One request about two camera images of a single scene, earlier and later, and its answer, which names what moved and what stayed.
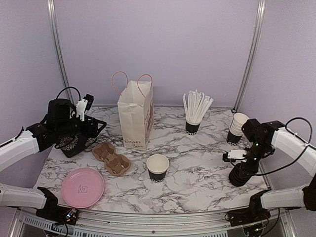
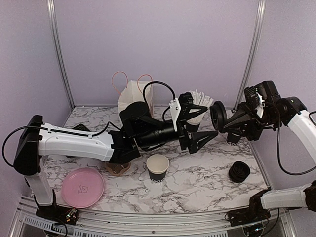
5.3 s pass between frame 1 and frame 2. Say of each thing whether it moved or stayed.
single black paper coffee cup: stayed
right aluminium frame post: stayed
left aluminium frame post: stayed
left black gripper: moved
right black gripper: moved
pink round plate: stayed
